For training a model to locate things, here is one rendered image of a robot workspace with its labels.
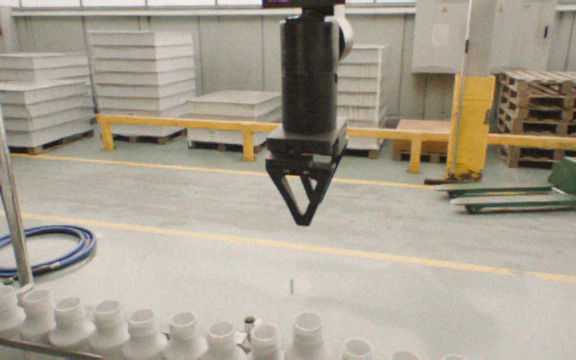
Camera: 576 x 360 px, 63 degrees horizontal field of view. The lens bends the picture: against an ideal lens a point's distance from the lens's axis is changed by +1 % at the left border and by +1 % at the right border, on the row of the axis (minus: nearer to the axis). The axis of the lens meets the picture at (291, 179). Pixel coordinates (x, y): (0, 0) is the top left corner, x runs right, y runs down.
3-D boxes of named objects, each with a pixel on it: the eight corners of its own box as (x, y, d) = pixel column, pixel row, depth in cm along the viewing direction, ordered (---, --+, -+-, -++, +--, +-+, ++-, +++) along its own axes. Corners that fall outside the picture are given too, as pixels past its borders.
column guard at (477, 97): (480, 178, 513) (494, 74, 479) (484, 187, 481) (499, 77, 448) (442, 175, 522) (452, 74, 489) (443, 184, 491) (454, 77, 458)
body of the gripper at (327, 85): (347, 133, 53) (349, 66, 51) (331, 160, 44) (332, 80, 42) (292, 130, 55) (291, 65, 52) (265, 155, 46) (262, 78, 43)
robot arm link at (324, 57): (271, 10, 43) (332, 9, 42) (292, 9, 49) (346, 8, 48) (273, 86, 46) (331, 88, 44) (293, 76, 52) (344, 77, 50)
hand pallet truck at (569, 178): (572, 190, 472) (595, 71, 437) (612, 210, 421) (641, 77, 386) (430, 195, 460) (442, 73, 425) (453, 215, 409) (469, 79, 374)
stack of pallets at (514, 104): (489, 144, 666) (499, 70, 636) (576, 148, 639) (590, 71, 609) (503, 168, 550) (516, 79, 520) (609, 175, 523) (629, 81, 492)
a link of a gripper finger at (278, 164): (342, 210, 53) (344, 129, 50) (331, 238, 47) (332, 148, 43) (284, 204, 55) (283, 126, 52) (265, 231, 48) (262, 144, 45)
